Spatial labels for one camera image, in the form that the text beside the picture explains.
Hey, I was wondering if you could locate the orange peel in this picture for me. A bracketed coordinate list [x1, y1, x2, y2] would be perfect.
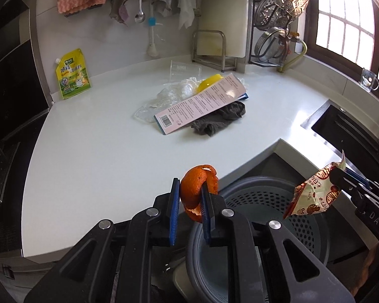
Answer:
[180, 164, 219, 223]

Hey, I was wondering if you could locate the red snack wrapper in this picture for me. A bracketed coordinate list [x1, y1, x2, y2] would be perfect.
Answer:
[283, 152, 346, 219]

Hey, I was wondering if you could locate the dark grey rag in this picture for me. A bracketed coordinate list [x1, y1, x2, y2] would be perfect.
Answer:
[190, 101, 246, 137]

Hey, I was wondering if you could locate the clear plastic bag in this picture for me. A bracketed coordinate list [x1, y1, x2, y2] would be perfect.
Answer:
[134, 77, 201, 123]

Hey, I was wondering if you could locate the pink blister pack card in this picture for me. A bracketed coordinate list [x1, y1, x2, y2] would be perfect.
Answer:
[154, 73, 246, 135]

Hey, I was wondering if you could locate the yellow plastic lid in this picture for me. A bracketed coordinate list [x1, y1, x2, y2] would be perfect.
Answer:
[196, 74, 224, 93]

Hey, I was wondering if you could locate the clear plastic cup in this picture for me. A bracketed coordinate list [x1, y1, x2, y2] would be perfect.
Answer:
[170, 60, 202, 82]

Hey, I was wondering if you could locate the black kitchen sink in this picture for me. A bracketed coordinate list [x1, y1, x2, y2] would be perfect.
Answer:
[301, 100, 379, 183]

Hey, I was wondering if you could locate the grey perforated trash basket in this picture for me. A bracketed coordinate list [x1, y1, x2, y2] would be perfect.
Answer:
[185, 176, 331, 303]

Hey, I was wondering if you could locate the person's right hand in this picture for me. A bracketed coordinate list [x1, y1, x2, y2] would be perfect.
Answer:
[350, 243, 379, 297]

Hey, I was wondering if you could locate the glass mug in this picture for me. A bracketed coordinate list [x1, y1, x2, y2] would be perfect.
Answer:
[360, 68, 379, 92]

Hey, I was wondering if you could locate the steel cutting board rack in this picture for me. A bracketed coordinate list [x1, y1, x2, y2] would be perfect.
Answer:
[191, 30, 238, 72]

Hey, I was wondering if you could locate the glass pot lid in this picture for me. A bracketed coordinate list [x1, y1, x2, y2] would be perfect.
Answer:
[254, 27, 287, 62]

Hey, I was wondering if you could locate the yellow seasoning pouch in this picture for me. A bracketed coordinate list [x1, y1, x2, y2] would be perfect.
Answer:
[55, 48, 91, 100]

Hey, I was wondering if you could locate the perforated steel steamer plate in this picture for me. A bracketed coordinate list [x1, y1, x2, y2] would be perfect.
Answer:
[253, 0, 310, 31]

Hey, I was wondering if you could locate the steel ladle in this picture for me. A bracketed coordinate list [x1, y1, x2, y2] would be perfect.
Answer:
[135, 0, 146, 23]

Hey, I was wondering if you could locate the white hanging cloth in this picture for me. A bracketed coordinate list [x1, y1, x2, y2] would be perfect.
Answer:
[178, 0, 196, 29]

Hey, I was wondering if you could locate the white cutting board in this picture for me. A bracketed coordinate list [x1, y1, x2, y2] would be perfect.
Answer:
[198, 0, 249, 58]

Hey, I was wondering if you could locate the grey hanging cloth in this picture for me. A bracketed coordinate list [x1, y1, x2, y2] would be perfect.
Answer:
[152, 0, 173, 17]

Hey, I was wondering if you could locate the purple grey cloth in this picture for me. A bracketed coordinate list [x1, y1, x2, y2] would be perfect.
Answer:
[109, 0, 129, 25]

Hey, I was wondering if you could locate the yellow gas hose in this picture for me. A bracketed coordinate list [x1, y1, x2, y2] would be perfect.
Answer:
[276, 39, 309, 73]

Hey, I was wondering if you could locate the blue handled bottle brush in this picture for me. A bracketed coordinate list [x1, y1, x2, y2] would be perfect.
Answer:
[147, 3, 159, 58]

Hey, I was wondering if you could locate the window frame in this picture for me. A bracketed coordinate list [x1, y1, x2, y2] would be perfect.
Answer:
[304, 0, 379, 99]

